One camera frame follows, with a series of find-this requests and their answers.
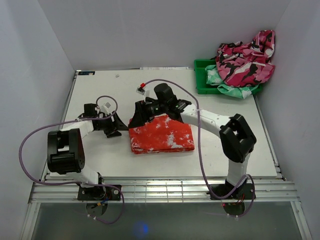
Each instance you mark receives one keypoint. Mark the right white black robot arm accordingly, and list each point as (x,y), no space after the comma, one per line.
(237,138)

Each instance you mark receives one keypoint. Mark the blue label sticker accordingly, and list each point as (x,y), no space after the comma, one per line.
(86,73)

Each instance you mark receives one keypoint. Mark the green plastic bin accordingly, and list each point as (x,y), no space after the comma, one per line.
(201,77)

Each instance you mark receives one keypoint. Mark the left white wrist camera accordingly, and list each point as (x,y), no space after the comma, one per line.
(105,108)

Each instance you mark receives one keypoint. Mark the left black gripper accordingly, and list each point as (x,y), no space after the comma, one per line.
(117,124)

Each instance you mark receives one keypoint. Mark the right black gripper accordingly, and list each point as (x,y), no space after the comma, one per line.
(141,115)

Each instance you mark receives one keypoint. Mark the pink camouflage garment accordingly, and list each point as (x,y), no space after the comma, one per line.
(247,65)

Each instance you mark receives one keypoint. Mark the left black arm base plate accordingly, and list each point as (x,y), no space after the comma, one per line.
(98,193)

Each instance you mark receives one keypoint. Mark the orange white tie-dye trousers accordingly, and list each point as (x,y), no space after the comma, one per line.
(162,135)

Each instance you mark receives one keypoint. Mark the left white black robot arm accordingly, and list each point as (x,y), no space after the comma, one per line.
(65,150)

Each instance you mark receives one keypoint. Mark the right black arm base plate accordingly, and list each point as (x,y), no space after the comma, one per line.
(244,192)

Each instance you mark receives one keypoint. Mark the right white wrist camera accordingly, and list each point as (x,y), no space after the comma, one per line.
(143,90)

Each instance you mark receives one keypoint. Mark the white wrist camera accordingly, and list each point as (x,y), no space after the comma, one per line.
(105,108)
(143,90)

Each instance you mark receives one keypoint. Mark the mint green white garment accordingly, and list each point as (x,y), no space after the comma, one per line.
(213,79)

